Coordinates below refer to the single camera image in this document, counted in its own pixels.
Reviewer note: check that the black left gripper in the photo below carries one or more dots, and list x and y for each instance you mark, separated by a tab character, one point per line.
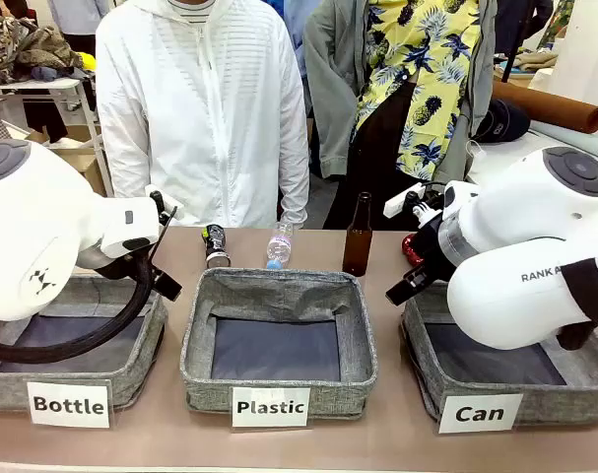
126	266

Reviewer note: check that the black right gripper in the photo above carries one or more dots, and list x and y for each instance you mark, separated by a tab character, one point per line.
434	246

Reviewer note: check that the red crushed can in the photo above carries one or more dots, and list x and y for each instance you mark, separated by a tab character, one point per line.
411	251

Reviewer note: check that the black crushed can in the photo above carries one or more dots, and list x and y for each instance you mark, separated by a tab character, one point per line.
215	244

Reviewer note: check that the brown glass bottle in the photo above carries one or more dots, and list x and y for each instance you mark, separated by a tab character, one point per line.
356	246

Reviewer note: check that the small clear plastic bottle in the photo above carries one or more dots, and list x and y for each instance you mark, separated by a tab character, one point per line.
280	246

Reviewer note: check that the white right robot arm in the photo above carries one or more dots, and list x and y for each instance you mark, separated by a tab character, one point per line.
525	207

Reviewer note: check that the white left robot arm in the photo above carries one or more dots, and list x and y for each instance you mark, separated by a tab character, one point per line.
32	222

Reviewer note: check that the grey fabric basket labelled Bottle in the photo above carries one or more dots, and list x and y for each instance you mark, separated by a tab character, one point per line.
136	359

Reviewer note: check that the grey fabric basket labelled Plastic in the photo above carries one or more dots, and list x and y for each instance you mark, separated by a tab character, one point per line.
279	290

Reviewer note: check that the white Can label card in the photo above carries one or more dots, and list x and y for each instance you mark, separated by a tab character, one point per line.
480	413

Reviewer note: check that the grey fabric basket labelled Can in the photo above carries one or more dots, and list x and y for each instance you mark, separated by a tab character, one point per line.
550	401

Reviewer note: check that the brown cardboard box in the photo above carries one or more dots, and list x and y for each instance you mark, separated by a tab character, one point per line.
84	157

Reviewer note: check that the white Bottle label card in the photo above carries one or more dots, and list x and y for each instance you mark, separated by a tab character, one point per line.
69	405

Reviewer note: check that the white Plastic label card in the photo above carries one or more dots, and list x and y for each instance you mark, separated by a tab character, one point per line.
270	407

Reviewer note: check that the person in white hoodie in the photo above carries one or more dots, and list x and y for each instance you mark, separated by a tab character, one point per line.
200	123

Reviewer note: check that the black cap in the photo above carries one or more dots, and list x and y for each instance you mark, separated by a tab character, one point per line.
505	120

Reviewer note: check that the person in yellow pineapple shirt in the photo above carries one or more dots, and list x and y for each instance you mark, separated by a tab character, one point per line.
412	88

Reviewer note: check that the light blue rolled sheet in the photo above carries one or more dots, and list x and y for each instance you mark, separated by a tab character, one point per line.
574	140

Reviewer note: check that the brown rolled sheet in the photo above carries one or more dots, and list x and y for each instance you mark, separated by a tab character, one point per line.
550	106

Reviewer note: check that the beige folded cloth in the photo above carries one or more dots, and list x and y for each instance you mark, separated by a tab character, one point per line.
530	61

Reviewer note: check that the person in blue shirt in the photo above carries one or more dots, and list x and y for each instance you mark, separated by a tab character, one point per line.
294	39

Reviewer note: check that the pile of patterned clothes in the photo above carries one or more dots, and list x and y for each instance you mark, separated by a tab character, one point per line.
22	44

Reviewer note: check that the white board panel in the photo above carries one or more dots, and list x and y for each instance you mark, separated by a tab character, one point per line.
584	44

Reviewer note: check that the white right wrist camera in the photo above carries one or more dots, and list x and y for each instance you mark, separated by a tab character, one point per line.
402	199

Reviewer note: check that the white metal table frame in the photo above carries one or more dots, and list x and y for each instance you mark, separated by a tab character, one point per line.
62	91

